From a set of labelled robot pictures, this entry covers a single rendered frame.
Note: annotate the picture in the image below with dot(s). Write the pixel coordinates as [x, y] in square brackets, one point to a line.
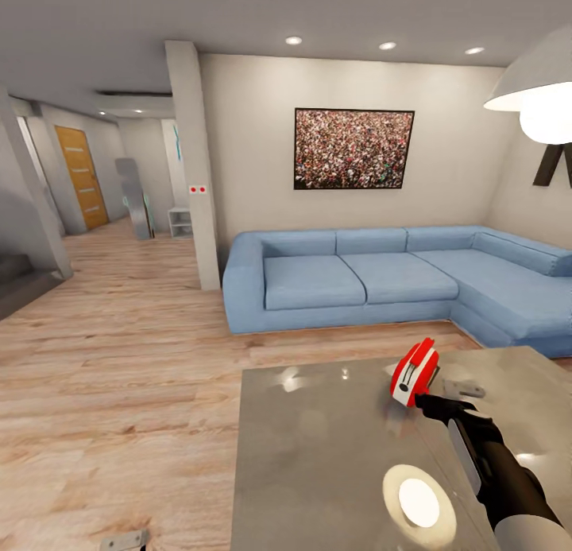
[351, 149]

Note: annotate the coffee table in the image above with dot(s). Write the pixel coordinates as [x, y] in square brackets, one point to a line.
[329, 460]

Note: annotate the standing mirror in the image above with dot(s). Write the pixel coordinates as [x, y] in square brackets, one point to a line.
[135, 198]

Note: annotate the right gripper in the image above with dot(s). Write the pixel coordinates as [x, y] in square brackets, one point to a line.
[435, 406]

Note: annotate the radio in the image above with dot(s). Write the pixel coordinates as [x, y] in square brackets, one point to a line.
[415, 372]

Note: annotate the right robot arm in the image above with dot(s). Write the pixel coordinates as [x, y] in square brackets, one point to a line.
[515, 501]

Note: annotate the room light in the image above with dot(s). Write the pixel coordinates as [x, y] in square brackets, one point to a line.
[547, 62]

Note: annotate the door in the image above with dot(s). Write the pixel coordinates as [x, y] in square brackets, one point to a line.
[83, 177]

